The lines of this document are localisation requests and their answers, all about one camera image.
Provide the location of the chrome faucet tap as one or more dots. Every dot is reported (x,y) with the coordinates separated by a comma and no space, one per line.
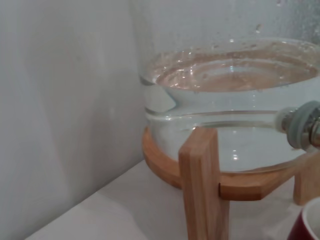
(300,125)

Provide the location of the red ceramic cup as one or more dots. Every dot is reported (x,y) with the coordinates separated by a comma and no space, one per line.
(307,225)

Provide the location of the glass water dispenser jar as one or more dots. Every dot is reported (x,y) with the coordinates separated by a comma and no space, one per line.
(225,105)

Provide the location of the wooden dispenser stand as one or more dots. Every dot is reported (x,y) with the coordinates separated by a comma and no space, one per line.
(202,180)

